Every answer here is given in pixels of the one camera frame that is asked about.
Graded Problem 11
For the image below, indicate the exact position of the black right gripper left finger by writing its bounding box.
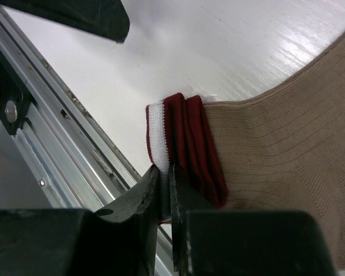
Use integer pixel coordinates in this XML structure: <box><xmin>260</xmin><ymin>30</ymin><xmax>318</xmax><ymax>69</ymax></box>
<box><xmin>0</xmin><ymin>166</ymin><xmax>160</xmax><ymax>275</ymax></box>

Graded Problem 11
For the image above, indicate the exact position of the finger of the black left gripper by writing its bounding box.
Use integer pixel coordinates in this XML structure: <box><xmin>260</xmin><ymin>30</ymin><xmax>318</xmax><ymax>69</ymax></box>
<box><xmin>0</xmin><ymin>0</ymin><xmax>130</xmax><ymax>43</ymax></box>

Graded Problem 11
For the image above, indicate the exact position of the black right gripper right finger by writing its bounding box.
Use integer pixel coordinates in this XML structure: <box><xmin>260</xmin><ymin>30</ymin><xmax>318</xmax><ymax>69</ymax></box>
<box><xmin>168</xmin><ymin>165</ymin><xmax>336</xmax><ymax>275</ymax></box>

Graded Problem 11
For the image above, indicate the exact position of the tan sock with red cuff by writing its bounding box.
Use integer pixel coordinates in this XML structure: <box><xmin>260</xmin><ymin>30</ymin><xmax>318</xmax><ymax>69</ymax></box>
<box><xmin>145</xmin><ymin>32</ymin><xmax>345</xmax><ymax>270</ymax></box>

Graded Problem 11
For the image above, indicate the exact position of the aluminium table frame rail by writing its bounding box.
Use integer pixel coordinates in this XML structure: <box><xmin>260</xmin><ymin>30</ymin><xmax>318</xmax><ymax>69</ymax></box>
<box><xmin>0</xmin><ymin>6</ymin><xmax>174</xmax><ymax>275</ymax></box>

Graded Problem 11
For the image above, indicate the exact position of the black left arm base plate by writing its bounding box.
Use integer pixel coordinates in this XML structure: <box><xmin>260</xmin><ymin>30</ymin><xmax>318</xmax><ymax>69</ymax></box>
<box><xmin>0</xmin><ymin>52</ymin><xmax>32</xmax><ymax>136</ymax></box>

